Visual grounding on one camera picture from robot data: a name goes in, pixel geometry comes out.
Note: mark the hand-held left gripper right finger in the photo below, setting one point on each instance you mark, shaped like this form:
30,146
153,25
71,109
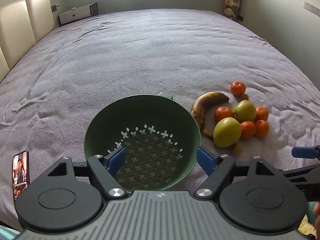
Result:
206,158

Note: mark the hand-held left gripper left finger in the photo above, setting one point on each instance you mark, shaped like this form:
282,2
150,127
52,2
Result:
117,158

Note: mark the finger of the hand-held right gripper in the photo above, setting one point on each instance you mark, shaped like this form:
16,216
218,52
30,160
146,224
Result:
300,172
302,152

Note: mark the small brown round fruit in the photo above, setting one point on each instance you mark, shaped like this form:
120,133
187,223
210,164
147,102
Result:
237,149
244,97

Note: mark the large yellow apple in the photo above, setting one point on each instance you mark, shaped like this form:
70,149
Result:
227,132

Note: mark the orange tangerine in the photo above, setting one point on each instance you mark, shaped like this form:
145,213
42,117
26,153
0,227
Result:
262,128
248,130
238,88
223,113
262,113

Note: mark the green colander bowl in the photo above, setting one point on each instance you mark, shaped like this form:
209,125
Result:
140,112

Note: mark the small green apple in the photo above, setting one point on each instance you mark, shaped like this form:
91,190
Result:
246,111

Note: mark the person's right hand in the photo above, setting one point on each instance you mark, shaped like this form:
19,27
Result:
317,208

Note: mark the yellow fuzzy cloth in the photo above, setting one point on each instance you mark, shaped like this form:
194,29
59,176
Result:
307,226

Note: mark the brown spotted banana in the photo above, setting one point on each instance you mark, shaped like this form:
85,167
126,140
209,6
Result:
200,107

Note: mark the black smartphone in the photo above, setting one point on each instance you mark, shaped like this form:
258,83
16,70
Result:
21,172

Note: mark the purple blanket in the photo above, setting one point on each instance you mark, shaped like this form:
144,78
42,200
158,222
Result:
140,55

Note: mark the teal cloth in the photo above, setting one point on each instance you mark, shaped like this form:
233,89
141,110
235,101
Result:
8,233

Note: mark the white nightstand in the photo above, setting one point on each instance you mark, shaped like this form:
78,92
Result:
77,12

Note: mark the beige padded headboard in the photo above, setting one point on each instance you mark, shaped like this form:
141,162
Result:
22,22

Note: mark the black wall socket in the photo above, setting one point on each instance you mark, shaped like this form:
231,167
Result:
240,18

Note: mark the white wall socket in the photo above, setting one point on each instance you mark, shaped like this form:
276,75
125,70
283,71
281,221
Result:
311,6

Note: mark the wall switch panel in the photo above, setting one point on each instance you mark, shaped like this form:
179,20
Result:
55,7

